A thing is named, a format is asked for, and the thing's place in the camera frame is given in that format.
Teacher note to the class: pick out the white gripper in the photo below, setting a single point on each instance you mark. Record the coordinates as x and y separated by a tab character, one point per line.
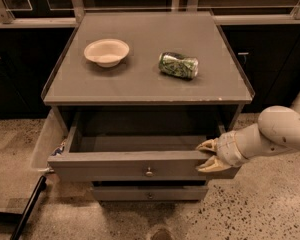
227	148

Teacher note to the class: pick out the grey top drawer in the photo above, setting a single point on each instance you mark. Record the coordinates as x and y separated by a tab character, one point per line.
93	155

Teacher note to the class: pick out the grey drawer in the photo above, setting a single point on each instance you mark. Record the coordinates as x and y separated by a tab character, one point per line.
156	193
93	155

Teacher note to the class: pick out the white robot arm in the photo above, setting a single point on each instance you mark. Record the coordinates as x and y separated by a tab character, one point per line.
276	131

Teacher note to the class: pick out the grey drawer cabinet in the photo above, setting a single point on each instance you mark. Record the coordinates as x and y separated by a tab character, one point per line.
136	95

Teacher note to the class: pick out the grey bottom drawer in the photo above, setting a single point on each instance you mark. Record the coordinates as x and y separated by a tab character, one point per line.
156	193

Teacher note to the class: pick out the crushed green soda can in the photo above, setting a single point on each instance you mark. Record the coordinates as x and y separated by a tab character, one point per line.
178	65

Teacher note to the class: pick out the white paper bowl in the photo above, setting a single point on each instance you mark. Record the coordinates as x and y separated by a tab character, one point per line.
106	52

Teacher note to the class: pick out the blue white snack bag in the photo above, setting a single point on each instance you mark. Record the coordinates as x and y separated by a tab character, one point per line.
59	150

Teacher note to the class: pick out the clear plastic bin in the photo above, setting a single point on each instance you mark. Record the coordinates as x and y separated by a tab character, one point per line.
49	139

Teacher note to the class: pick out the black pole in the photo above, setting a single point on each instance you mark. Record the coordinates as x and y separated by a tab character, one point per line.
40	186

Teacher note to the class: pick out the dark right cabinet handle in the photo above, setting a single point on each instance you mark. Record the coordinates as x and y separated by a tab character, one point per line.
243	57

